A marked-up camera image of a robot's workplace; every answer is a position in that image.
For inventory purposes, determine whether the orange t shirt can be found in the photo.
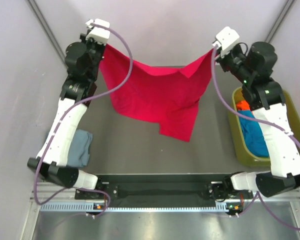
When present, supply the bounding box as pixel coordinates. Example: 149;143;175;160
235;100;251;111

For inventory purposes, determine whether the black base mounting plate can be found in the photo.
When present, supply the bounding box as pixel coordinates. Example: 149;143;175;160
74;173;253;208

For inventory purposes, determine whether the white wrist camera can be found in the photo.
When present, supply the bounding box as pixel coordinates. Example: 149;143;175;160
212;26;240;58
85;18;110;46

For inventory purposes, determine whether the magenta t shirt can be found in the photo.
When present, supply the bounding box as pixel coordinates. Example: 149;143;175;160
110;51;212;142

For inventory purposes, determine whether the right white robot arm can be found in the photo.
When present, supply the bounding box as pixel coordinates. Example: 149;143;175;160
211;41;300;198

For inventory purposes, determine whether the folded grey-blue t shirt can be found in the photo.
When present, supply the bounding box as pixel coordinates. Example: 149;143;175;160
66;129;93;168

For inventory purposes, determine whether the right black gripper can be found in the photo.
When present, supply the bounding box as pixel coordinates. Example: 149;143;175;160
214;44;253;85

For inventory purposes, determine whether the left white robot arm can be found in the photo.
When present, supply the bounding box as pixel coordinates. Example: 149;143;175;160
27;34;108;199

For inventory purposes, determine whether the slotted grey cable duct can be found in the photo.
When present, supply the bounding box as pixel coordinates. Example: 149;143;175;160
39;201;243;213

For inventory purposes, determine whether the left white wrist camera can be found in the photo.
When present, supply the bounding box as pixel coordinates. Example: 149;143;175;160
85;18;110;46

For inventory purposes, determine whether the aluminium corner post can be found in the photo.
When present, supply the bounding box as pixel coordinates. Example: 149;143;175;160
25;0;66;67
264;0;297;44

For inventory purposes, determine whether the olive green plastic bin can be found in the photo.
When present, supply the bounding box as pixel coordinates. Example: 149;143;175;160
227;90;300;168

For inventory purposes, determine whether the aluminium frame rail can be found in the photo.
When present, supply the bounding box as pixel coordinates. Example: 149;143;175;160
37;182;300;202

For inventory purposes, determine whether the blue t shirt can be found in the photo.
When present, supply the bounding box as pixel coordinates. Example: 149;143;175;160
239;117;269;158

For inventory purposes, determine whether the right aluminium corner post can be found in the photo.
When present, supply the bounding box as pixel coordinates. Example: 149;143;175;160
264;0;297;44

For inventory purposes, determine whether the left aluminium corner post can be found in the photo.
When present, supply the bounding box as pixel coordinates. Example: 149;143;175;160
25;0;66;67

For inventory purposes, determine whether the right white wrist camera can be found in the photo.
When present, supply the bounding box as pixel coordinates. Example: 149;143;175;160
212;26;240;58

